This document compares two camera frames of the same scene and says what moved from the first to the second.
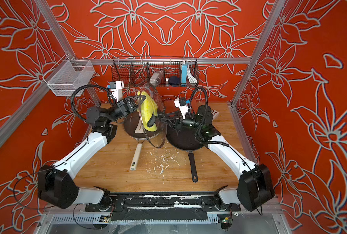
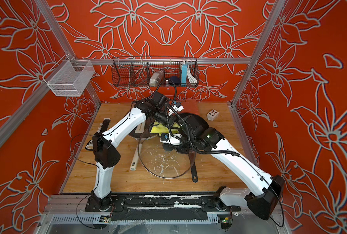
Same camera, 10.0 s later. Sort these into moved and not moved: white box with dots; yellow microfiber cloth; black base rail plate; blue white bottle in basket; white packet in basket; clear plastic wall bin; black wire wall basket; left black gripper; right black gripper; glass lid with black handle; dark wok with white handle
Moved: left black gripper; right black gripper; yellow microfiber cloth; glass lid with black handle
Not moved: clear plastic wall bin; white box with dots; blue white bottle in basket; white packet in basket; dark wok with white handle; black wire wall basket; black base rail plate
